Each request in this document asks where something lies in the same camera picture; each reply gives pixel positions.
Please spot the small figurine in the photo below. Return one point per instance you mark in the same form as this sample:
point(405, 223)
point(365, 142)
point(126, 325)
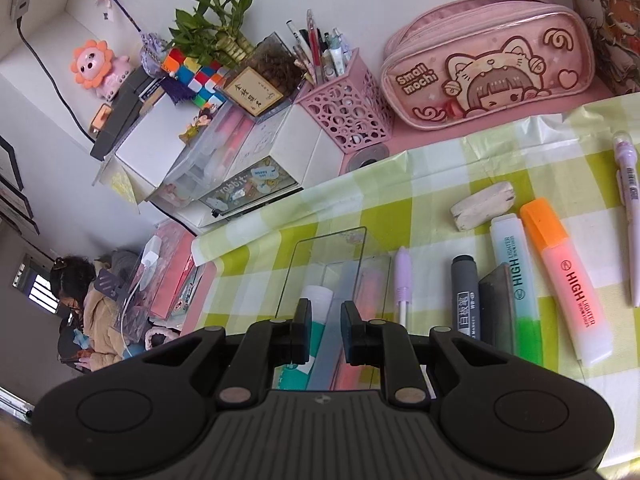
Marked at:
point(196, 127)

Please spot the green highlighter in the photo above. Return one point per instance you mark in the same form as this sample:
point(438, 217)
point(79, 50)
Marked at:
point(515, 280)

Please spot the clear plastic storage box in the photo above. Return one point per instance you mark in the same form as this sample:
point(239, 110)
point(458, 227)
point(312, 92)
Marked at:
point(220, 145)

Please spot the calligraphy card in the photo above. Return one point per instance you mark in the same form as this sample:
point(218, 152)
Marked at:
point(252, 92)

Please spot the stack of pink books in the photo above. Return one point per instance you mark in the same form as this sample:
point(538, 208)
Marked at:
point(175, 270)

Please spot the teal white packet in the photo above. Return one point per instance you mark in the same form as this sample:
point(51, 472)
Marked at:
point(317, 300)

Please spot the green checked tablecloth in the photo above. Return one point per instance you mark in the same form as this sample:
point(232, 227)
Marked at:
point(400, 195)

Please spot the orange lion toy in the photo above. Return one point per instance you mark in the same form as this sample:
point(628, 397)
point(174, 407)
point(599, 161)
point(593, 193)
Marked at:
point(95, 67)

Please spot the yellow patterned clear sheet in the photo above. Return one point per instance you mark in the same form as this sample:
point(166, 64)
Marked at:
point(120, 182)

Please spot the dark grey rectangular block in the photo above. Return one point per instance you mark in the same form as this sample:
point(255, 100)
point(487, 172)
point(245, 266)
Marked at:
point(495, 310)

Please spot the cartoon printed cloth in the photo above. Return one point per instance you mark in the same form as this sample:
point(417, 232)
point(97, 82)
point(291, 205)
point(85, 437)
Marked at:
point(610, 15)

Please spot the orange highlighter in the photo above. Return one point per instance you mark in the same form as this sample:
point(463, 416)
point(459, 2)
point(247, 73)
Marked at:
point(565, 270)

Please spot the silver desk grommet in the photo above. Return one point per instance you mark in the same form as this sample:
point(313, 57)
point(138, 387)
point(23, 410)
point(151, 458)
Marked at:
point(367, 157)

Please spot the dark grey box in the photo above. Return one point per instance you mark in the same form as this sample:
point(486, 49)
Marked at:
point(122, 110)

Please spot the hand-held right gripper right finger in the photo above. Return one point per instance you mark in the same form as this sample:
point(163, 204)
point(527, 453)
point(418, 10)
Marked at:
point(347, 332)

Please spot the pink perforated pen holder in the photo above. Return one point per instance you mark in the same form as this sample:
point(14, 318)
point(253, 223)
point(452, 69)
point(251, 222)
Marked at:
point(345, 110)

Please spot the colourful puzzle cube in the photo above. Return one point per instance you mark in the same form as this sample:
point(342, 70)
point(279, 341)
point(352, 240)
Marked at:
point(187, 70)

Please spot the pink cartoon pencil case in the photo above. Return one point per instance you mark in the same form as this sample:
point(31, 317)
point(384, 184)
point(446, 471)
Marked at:
point(490, 75)

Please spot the white eraser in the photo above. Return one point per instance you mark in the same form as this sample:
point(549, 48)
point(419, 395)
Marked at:
point(482, 205)

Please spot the bunch of pens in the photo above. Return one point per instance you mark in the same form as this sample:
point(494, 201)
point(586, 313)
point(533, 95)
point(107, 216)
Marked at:
point(315, 45)

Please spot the dark picture frames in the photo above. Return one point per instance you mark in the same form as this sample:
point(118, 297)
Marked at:
point(12, 185)

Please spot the purple tassel charm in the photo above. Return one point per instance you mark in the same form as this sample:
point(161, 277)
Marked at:
point(177, 91)

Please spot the pink stationery item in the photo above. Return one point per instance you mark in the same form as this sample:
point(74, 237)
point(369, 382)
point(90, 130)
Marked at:
point(374, 285)

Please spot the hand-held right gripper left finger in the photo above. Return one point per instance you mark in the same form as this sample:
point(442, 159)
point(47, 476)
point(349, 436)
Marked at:
point(306, 332)

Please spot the lavender sachet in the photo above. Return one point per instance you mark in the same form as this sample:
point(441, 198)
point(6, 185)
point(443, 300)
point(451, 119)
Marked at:
point(151, 52)

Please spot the translucent blue ruler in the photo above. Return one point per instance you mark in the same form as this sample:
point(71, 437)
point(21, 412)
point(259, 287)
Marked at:
point(342, 285)

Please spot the white purple-topped pen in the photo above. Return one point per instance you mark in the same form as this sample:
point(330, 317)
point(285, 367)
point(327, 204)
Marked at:
point(631, 220)

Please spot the lilac capped pen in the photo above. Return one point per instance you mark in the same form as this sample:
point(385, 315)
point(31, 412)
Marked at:
point(403, 270)

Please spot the grey whiteboard marker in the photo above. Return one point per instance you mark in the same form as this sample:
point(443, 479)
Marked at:
point(465, 295)

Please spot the clear plastic tray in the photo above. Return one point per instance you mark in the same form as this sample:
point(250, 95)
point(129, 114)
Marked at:
point(330, 247)

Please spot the white cardboard box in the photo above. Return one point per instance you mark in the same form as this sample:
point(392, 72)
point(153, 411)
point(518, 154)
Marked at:
point(155, 145)

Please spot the white drawer organizer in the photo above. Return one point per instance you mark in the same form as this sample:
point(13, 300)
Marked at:
point(295, 145)

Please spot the purple slotted stand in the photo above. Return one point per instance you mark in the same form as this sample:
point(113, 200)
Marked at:
point(107, 287)

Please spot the pink white plush toy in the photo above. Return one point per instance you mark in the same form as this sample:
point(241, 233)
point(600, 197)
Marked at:
point(161, 337)

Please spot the clear box with label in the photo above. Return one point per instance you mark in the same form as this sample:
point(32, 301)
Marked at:
point(272, 65)

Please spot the small orange device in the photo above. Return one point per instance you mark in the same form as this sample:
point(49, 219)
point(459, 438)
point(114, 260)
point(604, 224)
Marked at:
point(101, 119)

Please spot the lucky bamboo plant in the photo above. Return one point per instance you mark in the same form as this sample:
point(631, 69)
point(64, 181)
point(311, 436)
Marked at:
point(210, 25)

